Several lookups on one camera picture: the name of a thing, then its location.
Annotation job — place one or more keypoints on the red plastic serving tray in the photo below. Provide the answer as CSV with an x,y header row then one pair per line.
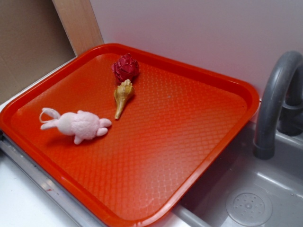
x,y
176,124

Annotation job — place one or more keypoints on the brown cardboard panel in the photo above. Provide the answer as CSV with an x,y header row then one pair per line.
x,y
33,43

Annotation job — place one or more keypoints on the tan conch seashell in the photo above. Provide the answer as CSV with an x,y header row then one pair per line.
x,y
122,94

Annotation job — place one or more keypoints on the wooden plank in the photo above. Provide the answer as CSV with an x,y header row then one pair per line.
x,y
80,24

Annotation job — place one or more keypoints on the red crumpled paper ball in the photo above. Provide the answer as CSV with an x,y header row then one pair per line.
x,y
125,68

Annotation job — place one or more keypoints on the grey toy faucet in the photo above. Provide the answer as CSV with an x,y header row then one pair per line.
x,y
281,108

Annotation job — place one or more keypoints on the grey plastic toy sink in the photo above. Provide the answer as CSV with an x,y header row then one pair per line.
x,y
239,190

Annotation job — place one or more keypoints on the pink plush bunny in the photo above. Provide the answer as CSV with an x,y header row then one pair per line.
x,y
81,125

